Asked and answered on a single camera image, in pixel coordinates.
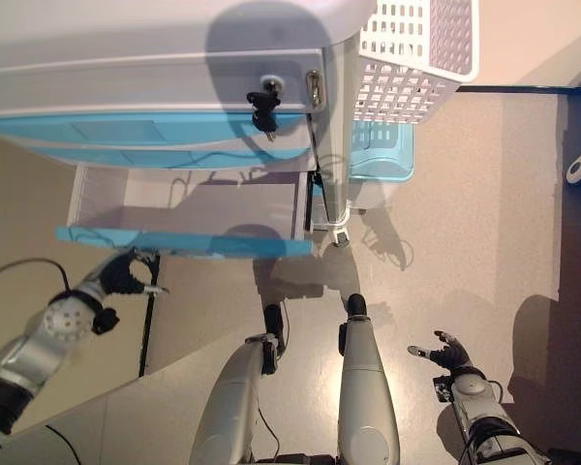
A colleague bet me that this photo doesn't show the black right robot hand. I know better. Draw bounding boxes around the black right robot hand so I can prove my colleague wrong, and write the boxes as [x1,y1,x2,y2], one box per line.
[406,329,474,373]

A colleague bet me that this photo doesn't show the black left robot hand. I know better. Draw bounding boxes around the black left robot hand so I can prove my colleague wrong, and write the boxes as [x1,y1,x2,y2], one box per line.
[96,246,170,297]

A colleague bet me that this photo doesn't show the blue white cart drawer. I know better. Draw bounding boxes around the blue white cart drawer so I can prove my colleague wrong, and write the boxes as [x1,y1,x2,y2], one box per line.
[9,142,317,171]
[53,167,317,264]
[0,110,317,147]

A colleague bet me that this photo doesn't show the silver right robot leg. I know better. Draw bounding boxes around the silver right robot leg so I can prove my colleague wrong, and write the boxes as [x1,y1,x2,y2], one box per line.
[336,293,401,465]

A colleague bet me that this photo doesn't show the silver robot leg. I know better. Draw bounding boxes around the silver robot leg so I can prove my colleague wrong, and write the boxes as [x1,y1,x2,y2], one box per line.
[336,293,401,465]
[188,303,290,465]

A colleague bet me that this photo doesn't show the silver left robot leg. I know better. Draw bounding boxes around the silver left robot leg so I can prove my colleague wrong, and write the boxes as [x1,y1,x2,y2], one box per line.
[188,303,290,465]

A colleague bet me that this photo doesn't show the light blue waste bin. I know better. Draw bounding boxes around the light blue waste bin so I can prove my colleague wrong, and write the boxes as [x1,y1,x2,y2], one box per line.
[346,118,415,205]

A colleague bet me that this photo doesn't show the white medical cart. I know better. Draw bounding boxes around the white medical cart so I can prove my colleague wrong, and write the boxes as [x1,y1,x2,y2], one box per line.
[0,0,383,254]

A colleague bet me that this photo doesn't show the black cart keys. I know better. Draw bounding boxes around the black cart keys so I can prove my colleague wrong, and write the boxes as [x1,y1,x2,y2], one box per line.
[245,75,285,142]

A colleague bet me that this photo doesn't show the metal cart latch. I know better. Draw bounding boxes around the metal cart latch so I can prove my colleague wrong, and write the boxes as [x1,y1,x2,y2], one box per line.
[304,69,327,109]

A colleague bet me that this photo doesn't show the white perforated side basket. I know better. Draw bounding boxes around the white perforated side basket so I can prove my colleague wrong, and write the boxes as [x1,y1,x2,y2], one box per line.
[351,0,481,128]

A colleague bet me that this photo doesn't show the thin black cable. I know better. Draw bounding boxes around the thin black cable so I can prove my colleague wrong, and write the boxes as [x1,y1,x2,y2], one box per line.
[0,258,72,295]

